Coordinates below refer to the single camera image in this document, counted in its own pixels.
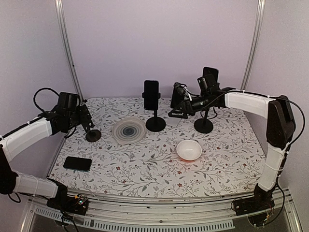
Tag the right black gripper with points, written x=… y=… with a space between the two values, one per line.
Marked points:
x=187 y=106

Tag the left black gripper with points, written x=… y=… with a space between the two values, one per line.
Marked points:
x=85 y=113

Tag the black round-base phone stand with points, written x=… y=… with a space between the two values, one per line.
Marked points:
x=155 y=123

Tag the tall black phone stand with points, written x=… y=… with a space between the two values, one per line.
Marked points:
x=204 y=125

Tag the blue-edged black phone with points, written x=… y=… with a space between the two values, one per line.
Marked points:
x=151 y=95

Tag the purple-backed black phone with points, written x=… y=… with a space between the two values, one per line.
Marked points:
x=210 y=70

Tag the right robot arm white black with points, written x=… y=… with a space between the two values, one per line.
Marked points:
x=279 y=125

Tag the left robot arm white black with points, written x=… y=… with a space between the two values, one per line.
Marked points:
x=66 y=115

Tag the white folding phone stand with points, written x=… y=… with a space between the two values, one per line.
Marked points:
x=173 y=121

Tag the short black phone stand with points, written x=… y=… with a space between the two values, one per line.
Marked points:
x=92 y=135

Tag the white bowl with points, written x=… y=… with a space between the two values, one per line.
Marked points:
x=189 y=150

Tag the floral patterned table mat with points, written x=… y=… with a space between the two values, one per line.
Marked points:
x=231 y=161

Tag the swirl patterned plate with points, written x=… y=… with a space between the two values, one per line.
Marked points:
x=128 y=131

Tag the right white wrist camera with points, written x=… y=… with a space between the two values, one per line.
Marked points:
x=186 y=94

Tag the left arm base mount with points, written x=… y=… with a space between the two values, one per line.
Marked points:
x=77 y=204

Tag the front aluminium rail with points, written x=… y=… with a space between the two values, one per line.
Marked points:
x=128 y=214

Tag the left aluminium frame post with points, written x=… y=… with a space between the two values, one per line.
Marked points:
x=65 y=39

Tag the aluminium frame post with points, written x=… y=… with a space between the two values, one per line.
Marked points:
x=65 y=39
x=254 y=44

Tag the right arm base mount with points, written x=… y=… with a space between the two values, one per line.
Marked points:
x=252 y=205

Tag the right aluminium frame post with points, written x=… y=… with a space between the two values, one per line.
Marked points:
x=254 y=44

